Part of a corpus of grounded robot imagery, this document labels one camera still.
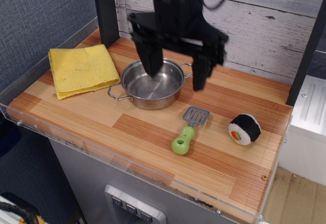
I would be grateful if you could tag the grey dispenser button panel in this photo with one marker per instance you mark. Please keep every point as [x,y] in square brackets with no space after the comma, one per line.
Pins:
[139,211]

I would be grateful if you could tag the dark vertical post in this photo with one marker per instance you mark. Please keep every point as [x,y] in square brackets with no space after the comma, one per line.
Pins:
[107,21]
[307,56]

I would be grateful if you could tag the dark left vertical post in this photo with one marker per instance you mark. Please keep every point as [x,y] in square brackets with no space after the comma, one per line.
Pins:
[107,21]

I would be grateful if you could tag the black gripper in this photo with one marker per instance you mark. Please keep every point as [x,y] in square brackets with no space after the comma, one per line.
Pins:
[178,25]

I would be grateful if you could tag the white appliance with grooves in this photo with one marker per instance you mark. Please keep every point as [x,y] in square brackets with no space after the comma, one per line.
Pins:
[303,152]

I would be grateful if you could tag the clear acrylic table guard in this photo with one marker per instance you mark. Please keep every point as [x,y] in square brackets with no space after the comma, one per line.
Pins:
[99,140]

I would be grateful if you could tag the green handled grey spatula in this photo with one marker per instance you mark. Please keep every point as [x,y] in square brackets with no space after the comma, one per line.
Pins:
[194,116]

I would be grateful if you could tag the plush sushi roll toy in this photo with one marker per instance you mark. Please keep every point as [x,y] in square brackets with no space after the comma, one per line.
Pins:
[244,129]

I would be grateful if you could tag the stainless steel pot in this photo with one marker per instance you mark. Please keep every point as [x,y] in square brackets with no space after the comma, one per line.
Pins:
[152,93]

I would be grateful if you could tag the yellow black object bottom left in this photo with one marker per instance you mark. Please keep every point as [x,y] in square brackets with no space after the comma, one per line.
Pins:
[25,216]

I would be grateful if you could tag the yellow folded cloth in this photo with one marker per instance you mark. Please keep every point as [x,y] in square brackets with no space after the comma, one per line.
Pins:
[81,70]

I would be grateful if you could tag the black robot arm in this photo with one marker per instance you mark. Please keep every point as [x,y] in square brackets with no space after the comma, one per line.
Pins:
[179,26]

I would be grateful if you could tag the dark right vertical post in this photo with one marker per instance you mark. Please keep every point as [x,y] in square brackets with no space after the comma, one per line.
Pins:
[307,56]

